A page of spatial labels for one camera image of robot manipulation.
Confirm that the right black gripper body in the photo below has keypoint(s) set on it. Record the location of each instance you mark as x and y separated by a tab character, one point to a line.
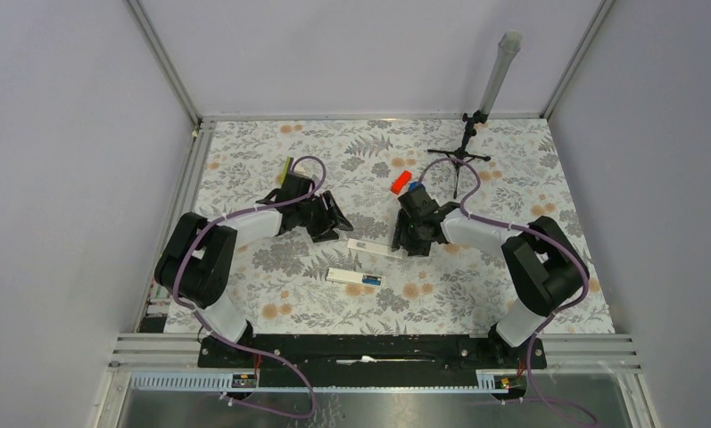
408	234

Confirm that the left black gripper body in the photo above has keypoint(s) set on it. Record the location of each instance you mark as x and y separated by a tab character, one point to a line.
313	218

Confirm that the white remote battery cover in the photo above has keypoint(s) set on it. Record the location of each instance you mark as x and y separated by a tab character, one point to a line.
375	248

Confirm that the white remote control body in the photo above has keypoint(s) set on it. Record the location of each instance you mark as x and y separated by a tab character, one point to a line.
342	276

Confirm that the blue battery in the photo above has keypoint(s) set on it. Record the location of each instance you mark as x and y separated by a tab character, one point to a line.
372	280

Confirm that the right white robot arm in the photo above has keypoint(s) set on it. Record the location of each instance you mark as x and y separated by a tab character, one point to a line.
543	265

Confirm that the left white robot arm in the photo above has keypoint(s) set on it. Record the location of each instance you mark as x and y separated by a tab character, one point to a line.
196	262

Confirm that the red plastic block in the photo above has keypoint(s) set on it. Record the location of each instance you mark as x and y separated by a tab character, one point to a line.
400	182

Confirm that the small white block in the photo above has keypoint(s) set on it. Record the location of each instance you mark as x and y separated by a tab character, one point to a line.
300	171

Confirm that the small yellow object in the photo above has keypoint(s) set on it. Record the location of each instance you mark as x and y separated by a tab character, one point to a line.
289	161

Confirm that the black mini tripod stand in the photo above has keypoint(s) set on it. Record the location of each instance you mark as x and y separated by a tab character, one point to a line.
461	153

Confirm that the floral patterned table mat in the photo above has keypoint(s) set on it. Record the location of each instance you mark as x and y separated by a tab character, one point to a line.
280	283

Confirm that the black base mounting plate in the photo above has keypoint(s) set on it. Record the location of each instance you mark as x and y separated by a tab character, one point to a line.
379	354

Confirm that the grey tube on tripod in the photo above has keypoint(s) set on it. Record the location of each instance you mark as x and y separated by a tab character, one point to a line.
508	48

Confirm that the slotted cable duct rail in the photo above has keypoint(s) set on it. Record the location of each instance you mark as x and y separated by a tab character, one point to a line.
269	381

